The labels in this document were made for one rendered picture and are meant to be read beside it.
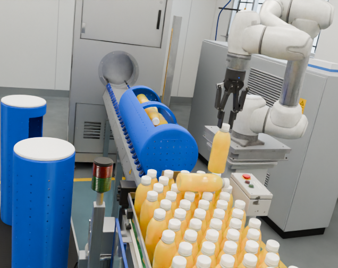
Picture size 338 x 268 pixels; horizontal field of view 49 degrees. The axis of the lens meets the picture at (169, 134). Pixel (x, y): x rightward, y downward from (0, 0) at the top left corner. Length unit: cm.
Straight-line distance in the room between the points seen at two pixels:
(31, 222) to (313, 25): 160
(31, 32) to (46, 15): 36
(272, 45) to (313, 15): 55
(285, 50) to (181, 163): 74
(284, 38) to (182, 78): 596
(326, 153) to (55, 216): 224
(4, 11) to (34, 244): 499
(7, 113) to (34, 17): 409
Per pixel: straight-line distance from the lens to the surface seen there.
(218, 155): 150
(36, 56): 661
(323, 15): 189
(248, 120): 213
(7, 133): 262
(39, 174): 178
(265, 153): 220
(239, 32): 139
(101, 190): 122
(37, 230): 193
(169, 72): 309
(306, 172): 327
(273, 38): 136
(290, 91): 203
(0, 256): 264
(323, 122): 316
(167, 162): 176
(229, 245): 118
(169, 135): 172
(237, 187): 163
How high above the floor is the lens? 174
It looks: 18 degrees down
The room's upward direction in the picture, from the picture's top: 9 degrees clockwise
